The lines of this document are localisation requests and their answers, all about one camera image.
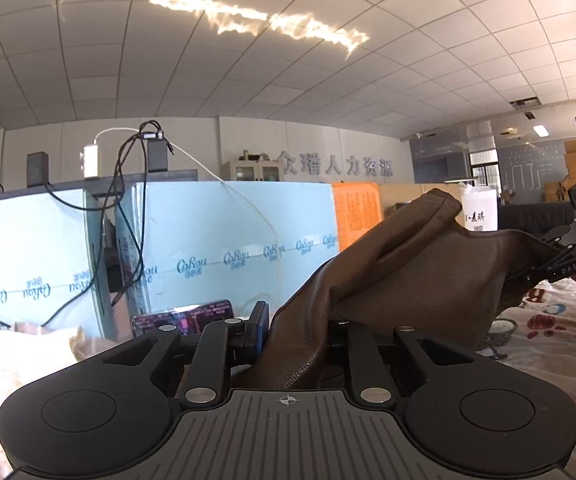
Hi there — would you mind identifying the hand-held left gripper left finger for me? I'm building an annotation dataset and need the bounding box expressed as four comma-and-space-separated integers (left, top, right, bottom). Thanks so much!
102, 300, 271, 409

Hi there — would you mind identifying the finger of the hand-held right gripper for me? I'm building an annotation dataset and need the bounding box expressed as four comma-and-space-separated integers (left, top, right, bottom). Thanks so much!
504, 236, 576, 287
539, 224, 576, 252

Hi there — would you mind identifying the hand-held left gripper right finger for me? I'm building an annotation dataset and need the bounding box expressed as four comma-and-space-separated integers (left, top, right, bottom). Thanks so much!
328, 317, 475, 406

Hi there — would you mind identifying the brown leather-look garment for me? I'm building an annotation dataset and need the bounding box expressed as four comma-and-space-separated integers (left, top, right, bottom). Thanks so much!
260, 187, 565, 392

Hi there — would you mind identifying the black sofa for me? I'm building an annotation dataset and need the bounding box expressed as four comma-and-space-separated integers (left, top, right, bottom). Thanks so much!
497, 201, 576, 237

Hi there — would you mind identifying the printed cartoon bed sheet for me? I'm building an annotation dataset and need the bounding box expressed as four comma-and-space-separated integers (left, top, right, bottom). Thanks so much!
468, 279, 576, 453

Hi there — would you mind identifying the smartphone with lit screen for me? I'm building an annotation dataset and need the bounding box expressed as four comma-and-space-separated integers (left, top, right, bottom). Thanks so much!
130, 299, 235, 337

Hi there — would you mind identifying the white plastic canister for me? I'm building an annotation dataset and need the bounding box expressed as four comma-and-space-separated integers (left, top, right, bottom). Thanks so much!
460, 183, 500, 234

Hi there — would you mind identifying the light blue foam board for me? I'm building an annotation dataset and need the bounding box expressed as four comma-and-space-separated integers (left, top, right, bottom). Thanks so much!
0, 187, 106, 338
114, 180, 343, 317

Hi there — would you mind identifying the orange board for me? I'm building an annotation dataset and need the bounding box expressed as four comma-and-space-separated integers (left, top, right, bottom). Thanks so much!
330, 182, 385, 255

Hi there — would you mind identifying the pale green cabinet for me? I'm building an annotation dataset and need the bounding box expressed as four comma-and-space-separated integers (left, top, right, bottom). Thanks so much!
225, 157, 285, 183

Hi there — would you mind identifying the black power adapter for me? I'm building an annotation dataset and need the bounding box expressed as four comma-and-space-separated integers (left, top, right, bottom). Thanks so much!
139, 130, 175, 174

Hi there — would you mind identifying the white power adapter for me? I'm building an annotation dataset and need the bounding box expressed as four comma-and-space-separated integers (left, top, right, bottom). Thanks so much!
82, 143, 100, 179

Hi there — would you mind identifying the pale pink cloth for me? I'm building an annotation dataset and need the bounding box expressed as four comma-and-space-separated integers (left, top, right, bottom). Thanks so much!
0, 309, 133, 480

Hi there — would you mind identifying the small black box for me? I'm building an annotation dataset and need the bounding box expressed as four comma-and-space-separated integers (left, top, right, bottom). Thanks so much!
26, 152, 49, 187

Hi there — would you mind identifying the white cable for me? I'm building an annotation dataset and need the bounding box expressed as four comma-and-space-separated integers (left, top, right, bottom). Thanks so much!
94, 127, 289, 281

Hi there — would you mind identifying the grey wall lettering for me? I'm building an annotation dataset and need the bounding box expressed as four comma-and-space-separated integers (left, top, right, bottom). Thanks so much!
275, 149, 395, 179

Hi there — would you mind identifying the black cable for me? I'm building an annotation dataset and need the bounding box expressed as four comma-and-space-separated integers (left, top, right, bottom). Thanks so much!
0, 120, 175, 332

